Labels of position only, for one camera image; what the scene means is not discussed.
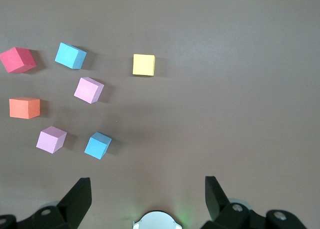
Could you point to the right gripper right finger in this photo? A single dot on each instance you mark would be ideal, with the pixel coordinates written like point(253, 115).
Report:
point(225, 214)

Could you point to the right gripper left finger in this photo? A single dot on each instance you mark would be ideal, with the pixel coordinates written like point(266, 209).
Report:
point(70, 206)

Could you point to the pink foam block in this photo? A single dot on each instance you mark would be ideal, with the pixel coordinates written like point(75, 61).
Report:
point(50, 140)
point(87, 90)

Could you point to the orange foam block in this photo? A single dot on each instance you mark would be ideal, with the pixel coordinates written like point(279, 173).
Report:
point(23, 108)

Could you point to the red foam block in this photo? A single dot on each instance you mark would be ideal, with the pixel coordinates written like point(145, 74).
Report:
point(16, 60)

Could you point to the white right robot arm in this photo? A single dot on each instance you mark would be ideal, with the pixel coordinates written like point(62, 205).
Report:
point(156, 221)

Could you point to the blue foam block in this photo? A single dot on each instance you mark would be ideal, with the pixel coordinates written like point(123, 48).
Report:
point(68, 55)
point(97, 146)

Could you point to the brown table mat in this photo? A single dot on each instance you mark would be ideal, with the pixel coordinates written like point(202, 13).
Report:
point(225, 89)

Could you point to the yellow foam block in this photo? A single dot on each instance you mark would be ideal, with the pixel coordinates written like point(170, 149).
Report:
point(143, 64)

